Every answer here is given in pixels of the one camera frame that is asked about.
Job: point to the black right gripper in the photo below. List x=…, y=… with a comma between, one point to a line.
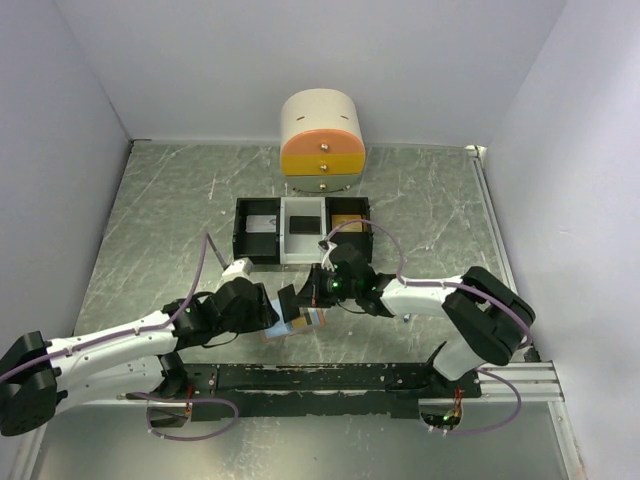
x=311, y=295

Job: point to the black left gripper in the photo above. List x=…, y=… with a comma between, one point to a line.
x=263, y=314

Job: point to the orange leather card holder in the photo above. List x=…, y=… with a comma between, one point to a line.
x=279, y=329

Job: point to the gold card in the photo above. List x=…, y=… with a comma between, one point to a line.
x=309, y=319
x=347, y=223

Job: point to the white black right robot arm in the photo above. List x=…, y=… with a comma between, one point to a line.
x=492, y=321

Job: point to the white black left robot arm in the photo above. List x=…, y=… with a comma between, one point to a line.
x=77, y=357

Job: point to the black card in tray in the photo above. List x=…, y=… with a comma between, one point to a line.
x=305, y=225

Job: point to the gold card in tray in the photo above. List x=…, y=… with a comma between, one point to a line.
x=347, y=223

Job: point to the white card in tray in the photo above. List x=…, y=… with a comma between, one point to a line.
x=261, y=224

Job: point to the three-compartment black white tray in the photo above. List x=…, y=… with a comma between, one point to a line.
x=287, y=230

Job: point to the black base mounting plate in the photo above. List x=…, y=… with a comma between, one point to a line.
x=287, y=390

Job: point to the round cream drawer cabinet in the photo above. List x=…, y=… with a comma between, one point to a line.
x=321, y=146

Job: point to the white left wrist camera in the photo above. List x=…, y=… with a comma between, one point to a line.
x=240, y=268

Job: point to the aluminium rail front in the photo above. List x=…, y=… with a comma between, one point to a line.
x=525, y=382

